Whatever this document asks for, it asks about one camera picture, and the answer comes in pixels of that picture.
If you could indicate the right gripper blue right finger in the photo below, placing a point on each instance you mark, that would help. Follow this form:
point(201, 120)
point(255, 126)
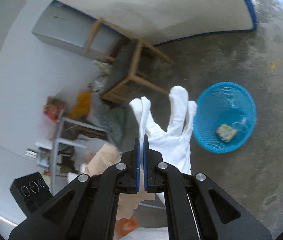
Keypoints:
point(145, 161)

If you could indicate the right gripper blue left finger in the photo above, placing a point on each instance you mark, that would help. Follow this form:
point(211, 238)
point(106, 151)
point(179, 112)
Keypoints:
point(138, 158)

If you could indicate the white cotton glove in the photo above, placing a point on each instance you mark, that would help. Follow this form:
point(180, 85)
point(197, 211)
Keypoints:
point(174, 143)

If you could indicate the small colourful snack packet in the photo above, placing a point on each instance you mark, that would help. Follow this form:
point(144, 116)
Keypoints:
point(226, 133)

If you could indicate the clear plastic cup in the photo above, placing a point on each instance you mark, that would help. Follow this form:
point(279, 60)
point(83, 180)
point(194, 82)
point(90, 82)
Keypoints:
point(241, 124)

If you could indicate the blue plastic trash basket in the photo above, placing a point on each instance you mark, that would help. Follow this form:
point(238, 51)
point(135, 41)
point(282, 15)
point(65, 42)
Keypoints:
point(223, 103)

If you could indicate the white metal shelf table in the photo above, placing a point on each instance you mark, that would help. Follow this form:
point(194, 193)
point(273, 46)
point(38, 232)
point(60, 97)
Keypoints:
point(64, 139)

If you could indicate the yellow plastic bag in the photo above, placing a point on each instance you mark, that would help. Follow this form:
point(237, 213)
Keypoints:
point(82, 106)

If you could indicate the wooden chair black seat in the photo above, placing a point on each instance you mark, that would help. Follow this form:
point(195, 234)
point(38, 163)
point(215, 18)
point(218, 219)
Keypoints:
point(125, 65)

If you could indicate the grey refrigerator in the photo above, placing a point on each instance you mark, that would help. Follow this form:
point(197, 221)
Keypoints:
point(65, 27)

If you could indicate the white mattress blue edge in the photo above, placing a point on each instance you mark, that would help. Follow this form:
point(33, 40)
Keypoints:
point(160, 21)

